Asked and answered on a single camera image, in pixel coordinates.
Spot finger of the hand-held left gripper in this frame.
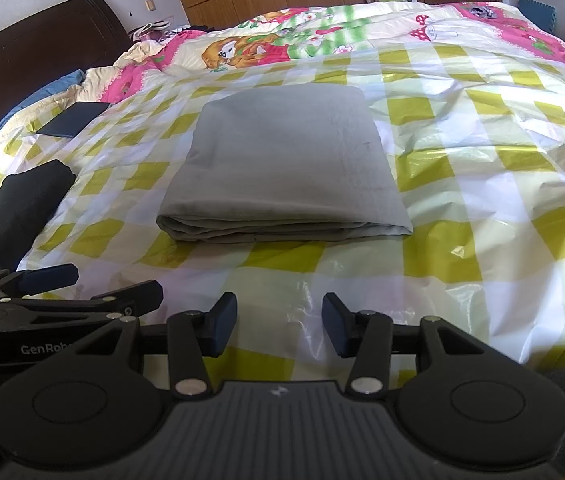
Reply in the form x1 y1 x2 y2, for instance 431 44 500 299
0 280 164 320
0 264 80 297

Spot blue pillow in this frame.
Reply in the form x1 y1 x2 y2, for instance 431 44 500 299
0 70 87 133

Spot blue foam mat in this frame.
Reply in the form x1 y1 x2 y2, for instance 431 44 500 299
519 0 557 36

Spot grey pants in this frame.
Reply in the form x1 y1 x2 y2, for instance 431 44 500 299
156 83 413 244

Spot dark blue notebook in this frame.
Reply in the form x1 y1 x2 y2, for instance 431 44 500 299
36 101 112 138

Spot cartoon printed quilt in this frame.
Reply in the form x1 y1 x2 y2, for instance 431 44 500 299
82 1 565 106

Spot yellow checked plastic sheet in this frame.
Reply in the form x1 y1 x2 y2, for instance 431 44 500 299
0 40 565 376

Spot dark wooden headboard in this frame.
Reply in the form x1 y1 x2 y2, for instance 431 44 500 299
0 0 130 181

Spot white striped bag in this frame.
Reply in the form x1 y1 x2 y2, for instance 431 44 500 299
132 20 170 41

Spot black folded cloth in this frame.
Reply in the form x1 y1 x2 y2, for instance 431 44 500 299
0 159 77 273

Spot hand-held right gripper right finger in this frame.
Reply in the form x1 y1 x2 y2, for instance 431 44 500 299
323 292 496 397

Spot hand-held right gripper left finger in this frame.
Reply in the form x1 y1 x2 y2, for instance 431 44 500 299
70 292 239 397

